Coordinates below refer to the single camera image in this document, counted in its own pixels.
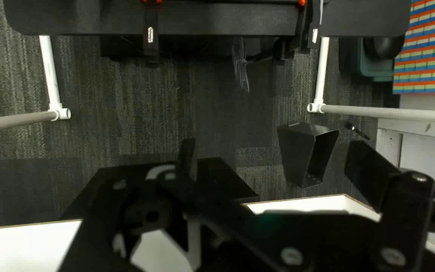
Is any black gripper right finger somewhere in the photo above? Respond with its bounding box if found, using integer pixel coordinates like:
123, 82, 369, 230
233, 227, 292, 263
345, 139, 435, 272

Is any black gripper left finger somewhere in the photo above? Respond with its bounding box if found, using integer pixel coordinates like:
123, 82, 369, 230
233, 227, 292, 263
63, 137, 261, 272

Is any black open box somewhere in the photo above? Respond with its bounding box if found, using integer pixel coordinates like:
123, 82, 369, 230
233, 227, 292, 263
277, 119, 342, 189

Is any white cubby shelf table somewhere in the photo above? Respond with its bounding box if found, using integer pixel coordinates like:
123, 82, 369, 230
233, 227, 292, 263
0, 193, 435, 272

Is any white pvc pipe stand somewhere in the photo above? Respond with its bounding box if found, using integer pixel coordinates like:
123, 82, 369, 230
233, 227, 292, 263
0, 35, 73, 134
306, 35, 435, 125

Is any teal plastic bin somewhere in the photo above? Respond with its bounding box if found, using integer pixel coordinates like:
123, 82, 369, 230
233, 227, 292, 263
351, 35, 407, 85

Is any colourful striped panel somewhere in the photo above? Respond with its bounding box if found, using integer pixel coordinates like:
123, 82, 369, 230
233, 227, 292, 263
392, 0, 435, 97

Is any black hard case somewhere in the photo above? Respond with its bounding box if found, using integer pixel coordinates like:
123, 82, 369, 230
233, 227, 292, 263
5, 0, 303, 38
322, 0, 413, 38

